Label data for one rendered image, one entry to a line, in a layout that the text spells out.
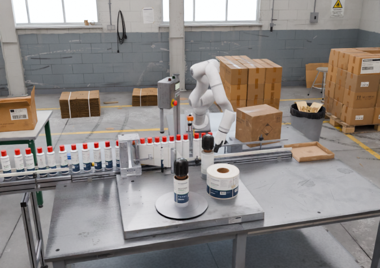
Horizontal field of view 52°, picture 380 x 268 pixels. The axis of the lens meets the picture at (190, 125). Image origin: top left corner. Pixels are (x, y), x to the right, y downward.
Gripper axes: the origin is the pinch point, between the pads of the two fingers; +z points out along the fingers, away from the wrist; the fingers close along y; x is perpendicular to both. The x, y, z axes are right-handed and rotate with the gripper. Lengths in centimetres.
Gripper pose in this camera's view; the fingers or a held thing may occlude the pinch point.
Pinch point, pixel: (215, 149)
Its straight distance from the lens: 293.5
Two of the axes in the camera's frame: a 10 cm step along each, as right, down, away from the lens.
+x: 9.1, 2.4, 3.3
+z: -3.3, 9.1, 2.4
